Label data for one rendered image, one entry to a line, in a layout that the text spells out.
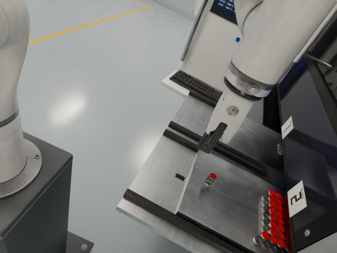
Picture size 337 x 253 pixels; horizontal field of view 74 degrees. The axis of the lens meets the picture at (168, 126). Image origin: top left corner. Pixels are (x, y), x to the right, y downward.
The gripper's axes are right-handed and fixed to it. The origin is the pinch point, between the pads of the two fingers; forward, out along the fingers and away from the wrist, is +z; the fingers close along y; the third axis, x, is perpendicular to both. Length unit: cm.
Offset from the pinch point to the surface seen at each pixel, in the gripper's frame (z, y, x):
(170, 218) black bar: 20.4, -8.0, -1.3
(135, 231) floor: 110, 27, 4
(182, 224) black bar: 20.3, -7.9, -4.6
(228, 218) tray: 22.1, 1.8, -16.8
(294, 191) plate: 8.7, 9.7, -28.0
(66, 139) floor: 110, 62, 83
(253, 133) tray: 22, 49, -22
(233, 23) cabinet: -7, 90, 9
